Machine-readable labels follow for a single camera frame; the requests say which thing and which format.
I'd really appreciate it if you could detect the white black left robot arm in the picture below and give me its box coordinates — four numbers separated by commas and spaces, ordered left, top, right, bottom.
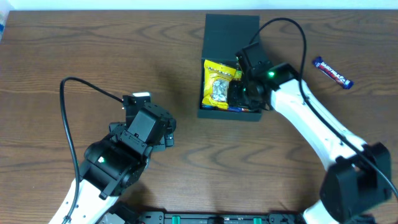
51, 103, 176, 223

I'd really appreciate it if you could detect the blue Eclipse mints tin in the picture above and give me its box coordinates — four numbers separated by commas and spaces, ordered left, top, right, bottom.
227, 106, 251, 113

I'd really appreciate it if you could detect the black gift box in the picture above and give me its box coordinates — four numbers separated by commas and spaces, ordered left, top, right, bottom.
197, 14, 262, 122

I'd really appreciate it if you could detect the purple Dairy Milk bar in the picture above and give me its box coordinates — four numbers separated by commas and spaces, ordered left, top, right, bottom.
312, 57, 354, 90

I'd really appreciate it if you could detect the black mounting rail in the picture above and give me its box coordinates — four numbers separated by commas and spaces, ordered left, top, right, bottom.
97, 202, 305, 224

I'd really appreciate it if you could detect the yellow nuts snack bag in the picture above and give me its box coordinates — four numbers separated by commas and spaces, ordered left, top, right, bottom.
202, 60, 236, 110

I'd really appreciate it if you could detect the green Haribo worms bag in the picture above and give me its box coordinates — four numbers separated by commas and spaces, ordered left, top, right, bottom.
233, 70, 243, 81

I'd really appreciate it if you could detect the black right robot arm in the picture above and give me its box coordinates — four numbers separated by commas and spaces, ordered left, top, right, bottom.
228, 42, 397, 223

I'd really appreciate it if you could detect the blue Oreo cookie pack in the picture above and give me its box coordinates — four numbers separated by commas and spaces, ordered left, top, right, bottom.
201, 105, 215, 110

